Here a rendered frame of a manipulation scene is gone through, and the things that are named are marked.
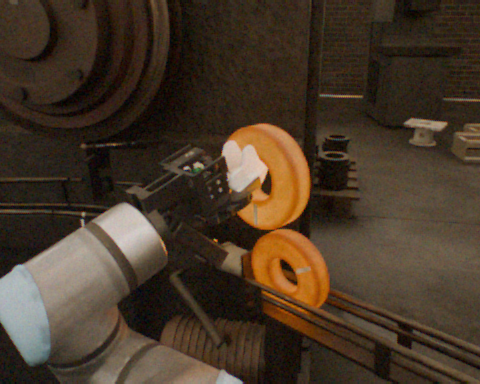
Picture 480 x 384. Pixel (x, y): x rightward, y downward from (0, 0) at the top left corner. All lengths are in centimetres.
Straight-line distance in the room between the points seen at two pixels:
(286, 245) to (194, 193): 26
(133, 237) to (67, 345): 12
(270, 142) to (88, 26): 38
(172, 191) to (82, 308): 15
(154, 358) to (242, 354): 41
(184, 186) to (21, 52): 46
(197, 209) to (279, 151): 14
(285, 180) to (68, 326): 31
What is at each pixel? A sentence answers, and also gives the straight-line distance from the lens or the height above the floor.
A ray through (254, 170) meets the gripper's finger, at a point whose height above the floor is 93.
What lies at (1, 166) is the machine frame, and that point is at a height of 78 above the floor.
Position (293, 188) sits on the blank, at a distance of 55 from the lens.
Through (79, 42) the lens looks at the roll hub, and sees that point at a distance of 79.
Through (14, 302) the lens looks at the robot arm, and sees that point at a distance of 44.
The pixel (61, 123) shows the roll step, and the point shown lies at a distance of 92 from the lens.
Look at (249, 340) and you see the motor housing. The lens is 87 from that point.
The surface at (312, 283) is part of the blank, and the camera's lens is 69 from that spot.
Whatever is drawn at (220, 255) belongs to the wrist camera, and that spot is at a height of 82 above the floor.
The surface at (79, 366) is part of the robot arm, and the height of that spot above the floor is 79.
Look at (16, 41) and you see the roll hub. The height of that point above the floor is 109.
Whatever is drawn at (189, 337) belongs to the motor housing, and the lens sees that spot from 89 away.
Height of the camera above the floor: 112
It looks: 22 degrees down
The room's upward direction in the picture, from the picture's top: straight up
